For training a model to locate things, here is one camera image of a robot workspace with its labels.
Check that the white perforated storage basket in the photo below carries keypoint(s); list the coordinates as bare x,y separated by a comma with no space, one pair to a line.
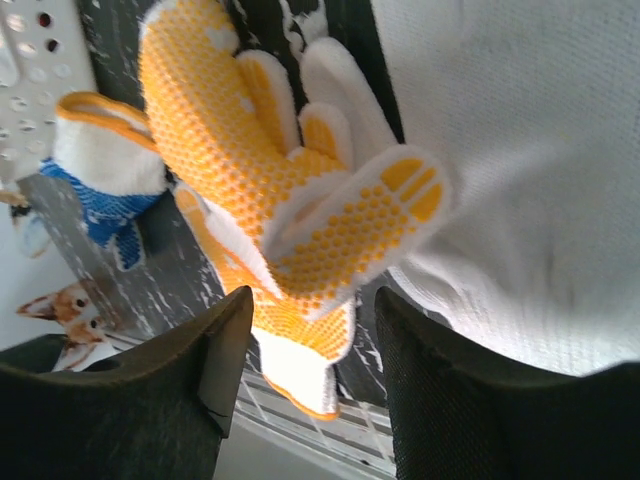
43,57

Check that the aluminium front rail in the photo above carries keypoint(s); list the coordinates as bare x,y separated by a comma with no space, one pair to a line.
360,440

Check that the white glove orange cuff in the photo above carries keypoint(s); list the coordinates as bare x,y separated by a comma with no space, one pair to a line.
533,109

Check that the yellow dotted white glove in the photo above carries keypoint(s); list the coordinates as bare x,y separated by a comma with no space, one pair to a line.
303,205

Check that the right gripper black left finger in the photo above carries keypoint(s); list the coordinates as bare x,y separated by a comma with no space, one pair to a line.
159,410

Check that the blue dotted white glove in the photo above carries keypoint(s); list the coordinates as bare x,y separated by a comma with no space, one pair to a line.
104,149

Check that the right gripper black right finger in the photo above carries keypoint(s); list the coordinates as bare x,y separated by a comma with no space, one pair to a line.
461,411

